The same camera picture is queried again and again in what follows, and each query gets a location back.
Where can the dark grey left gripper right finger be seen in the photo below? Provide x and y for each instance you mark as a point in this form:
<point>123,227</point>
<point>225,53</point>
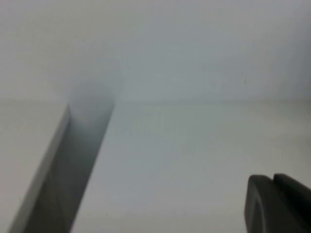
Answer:
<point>300,208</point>

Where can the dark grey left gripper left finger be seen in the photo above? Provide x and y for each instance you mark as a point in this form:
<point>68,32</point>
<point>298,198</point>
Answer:
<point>261,208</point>

